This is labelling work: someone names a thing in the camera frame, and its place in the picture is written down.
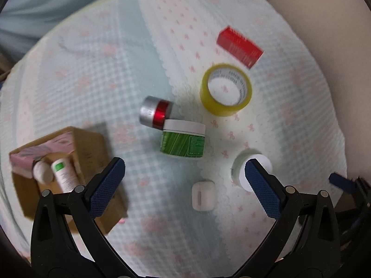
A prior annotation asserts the white tube with green label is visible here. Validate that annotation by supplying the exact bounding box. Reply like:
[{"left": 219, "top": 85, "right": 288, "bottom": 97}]
[{"left": 51, "top": 158, "right": 80, "bottom": 193}]

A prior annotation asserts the pink patterned box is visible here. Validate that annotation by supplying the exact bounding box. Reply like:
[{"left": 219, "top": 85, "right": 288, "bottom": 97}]
[{"left": 9, "top": 131, "right": 76, "bottom": 178}]

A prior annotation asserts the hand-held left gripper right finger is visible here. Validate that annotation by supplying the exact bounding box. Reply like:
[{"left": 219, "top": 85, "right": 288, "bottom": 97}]
[{"left": 232, "top": 158, "right": 341, "bottom": 278}]

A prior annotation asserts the white round bottle cap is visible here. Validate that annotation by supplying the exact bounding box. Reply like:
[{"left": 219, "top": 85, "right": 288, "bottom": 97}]
[{"left": 32, "top": 161, "right": 54, "bottom": 185}]

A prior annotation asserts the cardboard box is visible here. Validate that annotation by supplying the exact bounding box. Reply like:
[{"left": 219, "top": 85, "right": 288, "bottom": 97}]
[{"left": 12, "top": 126, "right": 128, "bottom": 235}]

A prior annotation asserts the red box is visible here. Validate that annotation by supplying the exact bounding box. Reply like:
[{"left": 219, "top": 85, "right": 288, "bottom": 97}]
[{"left": 217, "top": 26, "right": 264, "bottom": 70}]

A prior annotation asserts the white earbud case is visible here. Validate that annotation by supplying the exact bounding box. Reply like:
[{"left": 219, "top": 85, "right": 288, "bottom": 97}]
[{"left": 192, "top": 180, "right": 216, "bottom": 211}]

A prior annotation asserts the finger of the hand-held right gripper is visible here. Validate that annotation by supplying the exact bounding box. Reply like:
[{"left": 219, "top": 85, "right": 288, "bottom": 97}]
[{"left": 329, "top": 173, "right": 371, "bottom": 197}]

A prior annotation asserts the white round jar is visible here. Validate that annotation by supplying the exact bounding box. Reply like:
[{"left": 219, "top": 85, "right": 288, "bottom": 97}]
[{"left": 231, "top": 149, "right": 273, "bottom": 193}]

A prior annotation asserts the yellow tape roll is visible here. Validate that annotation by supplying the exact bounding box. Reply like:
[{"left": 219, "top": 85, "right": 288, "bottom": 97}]
[{"left": 200, "top": 63, "right": 253, "bottom": 117}]

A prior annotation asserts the green jar with white lid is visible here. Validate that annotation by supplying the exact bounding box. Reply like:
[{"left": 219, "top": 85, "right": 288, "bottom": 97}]
[{"left": 160, "top": 119, "right": 206, "bottom": 160}]

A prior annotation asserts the blue-grey cloth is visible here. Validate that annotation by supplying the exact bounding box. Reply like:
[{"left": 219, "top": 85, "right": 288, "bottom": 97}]
[{"left": 0, "top": 0, "right": 138, "bottom": 61}]

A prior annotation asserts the silver and red jar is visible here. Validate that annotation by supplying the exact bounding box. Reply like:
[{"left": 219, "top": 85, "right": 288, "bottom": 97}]
[{"left": 139, "top": 96, "right": 174, "bottom": 130}]

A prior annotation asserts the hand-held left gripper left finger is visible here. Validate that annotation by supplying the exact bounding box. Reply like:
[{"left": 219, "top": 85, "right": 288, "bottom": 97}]
[{"left": 31, "top": 157, "right": 137, "bottom": 278}]

